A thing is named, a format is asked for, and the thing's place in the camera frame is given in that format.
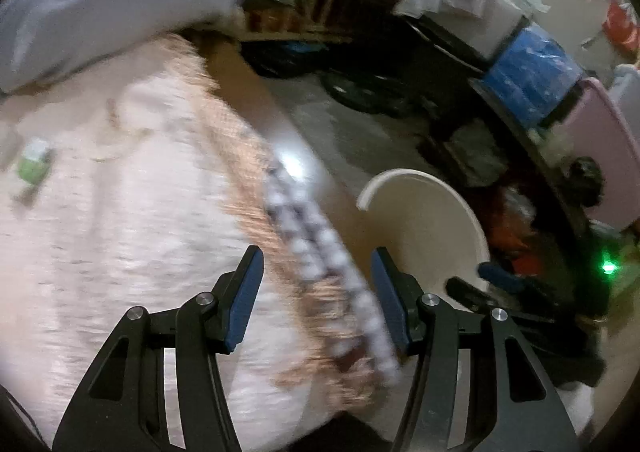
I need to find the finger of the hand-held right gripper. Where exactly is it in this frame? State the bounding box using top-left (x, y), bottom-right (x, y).
top-left (445, 277), bottom-right (502, 311)
top-left (477, 262), bottom-right (527, 294)

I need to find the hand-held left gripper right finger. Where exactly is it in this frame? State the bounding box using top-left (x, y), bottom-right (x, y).
top-left (370, 247), bottom-right (581, 452)

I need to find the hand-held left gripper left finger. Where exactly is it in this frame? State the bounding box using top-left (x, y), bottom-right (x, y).
top-left (51, 245), bottom-right (265, 452)

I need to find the white round waste bin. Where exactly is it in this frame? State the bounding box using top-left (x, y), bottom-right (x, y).
top-left (356, 168), bottom-right (492, 307)

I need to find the checkered bed sheet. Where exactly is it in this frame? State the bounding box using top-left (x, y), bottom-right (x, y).
top-left (261, 151), bottom-right (404, 387)

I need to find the pink fluffy blanket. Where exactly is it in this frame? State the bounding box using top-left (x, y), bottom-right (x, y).
top-left (0, 31), bottom-right (403, 449)

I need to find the pink plastic container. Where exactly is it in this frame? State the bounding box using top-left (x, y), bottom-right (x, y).
top-left (559, 76), bottom-right (640, 234)

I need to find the black rack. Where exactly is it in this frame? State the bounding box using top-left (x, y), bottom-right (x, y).
top-left (400, 15), bottom-right (591, 228)

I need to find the blue storage box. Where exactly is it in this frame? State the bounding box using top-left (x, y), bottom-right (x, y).
top-left (481, 24), bottom-right (585, 127)

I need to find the grey lidded bin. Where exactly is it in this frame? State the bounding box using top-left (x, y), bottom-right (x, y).
top-left (606, 62), bottom-right (640, 104)

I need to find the green white small packet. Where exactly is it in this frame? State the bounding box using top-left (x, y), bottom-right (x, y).
top-left (16, 136), bottom-right (54, 184)

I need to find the white storage box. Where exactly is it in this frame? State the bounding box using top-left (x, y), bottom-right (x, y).
top-left (467, 0), bottom-right (532, 59)

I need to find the red bag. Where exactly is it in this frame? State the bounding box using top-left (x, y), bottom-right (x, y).
top-left (601, 0), bottom-right (640, 52)

